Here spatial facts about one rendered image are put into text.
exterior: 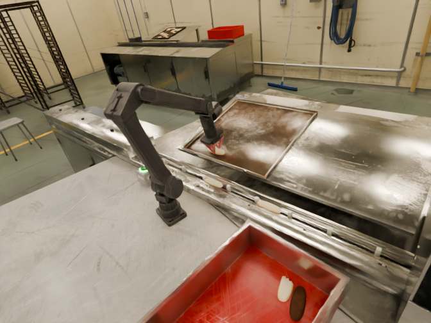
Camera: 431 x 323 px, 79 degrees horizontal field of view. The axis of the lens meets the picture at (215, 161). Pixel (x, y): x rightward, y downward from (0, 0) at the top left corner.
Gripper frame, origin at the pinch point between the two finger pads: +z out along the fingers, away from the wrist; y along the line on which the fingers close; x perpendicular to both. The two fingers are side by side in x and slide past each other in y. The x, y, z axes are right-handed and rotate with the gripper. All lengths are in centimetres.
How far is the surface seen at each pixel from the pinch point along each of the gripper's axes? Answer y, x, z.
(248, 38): 290, 203, 61
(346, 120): 44, -44, 1
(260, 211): -19.2, -38.3, 1.2
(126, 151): -25.2, 41.8, -3.9
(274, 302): -43, -59, 1
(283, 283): -37, -58, 1
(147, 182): -32.1, 16.5, 1.1
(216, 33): 260, 242, 42
